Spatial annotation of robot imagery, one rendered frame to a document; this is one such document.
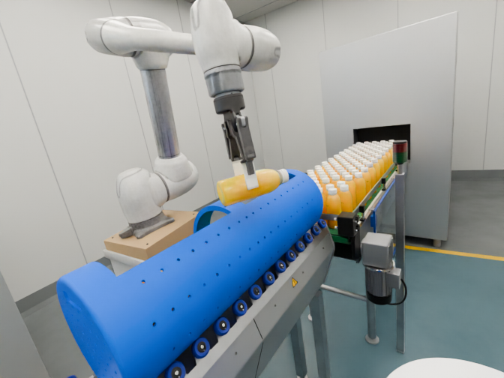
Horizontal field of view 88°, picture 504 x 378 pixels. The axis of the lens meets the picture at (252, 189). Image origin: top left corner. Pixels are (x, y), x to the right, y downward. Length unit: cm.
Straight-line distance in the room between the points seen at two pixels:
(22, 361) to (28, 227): 146
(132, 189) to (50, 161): 226
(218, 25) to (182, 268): 53
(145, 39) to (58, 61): 274
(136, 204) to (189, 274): 64
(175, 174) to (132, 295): 78
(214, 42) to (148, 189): 74
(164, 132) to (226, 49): 66
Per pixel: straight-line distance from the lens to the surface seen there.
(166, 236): 114
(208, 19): 67
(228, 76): 64
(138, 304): 57
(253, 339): 86
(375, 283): 140
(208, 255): 64
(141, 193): 119
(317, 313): 141
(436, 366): 60
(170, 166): 124
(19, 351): 224
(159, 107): 121
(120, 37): 100
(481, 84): 526
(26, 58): 354
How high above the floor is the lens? 147
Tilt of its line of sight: 15 degrees down
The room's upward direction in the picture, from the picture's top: 9 degrees counter-clockwise
